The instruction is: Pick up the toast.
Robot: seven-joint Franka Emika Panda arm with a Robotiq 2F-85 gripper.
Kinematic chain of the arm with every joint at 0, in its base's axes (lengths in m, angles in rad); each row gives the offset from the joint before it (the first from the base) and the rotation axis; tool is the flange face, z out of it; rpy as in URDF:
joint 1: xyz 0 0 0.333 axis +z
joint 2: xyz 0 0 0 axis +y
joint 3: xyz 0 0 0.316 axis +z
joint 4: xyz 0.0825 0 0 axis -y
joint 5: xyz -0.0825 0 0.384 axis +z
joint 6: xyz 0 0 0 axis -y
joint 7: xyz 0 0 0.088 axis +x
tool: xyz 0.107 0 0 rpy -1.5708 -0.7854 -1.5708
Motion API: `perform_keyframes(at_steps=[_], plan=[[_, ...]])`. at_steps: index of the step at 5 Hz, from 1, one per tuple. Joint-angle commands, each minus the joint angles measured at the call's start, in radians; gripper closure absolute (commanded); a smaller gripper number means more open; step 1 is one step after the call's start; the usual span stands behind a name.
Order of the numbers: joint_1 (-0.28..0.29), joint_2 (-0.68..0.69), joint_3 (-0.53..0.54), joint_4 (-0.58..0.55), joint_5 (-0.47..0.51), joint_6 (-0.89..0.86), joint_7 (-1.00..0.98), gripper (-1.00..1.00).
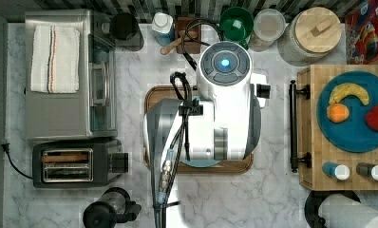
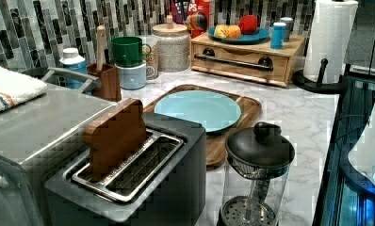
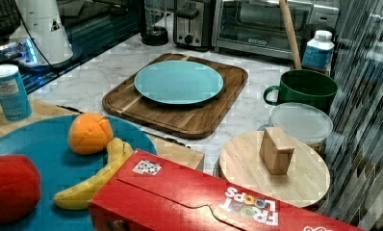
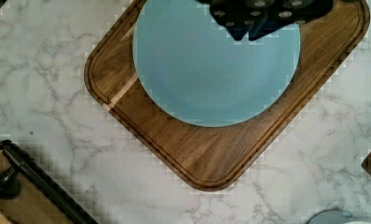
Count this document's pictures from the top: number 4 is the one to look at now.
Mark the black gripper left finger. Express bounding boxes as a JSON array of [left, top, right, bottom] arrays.
[[210, 0, 262, 41]]

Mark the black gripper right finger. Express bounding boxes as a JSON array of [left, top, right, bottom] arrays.
[[248, 0, 334, 41]]

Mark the wooden cutting board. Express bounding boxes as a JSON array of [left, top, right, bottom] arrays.
[[84, 0, 370, 191]]

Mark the wooden drawer box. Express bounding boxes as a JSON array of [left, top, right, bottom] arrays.
[[0, 150, 74, 224]]

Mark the blue white ceramic mug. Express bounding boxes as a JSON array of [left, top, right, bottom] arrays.
[[306, 209, 371, 224]]

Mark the light blue round plate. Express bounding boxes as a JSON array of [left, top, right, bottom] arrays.
[[132, 0, 300, 127]]

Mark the black drawer handle bar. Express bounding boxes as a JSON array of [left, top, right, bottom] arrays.
[[0, 140, 99, 224]]

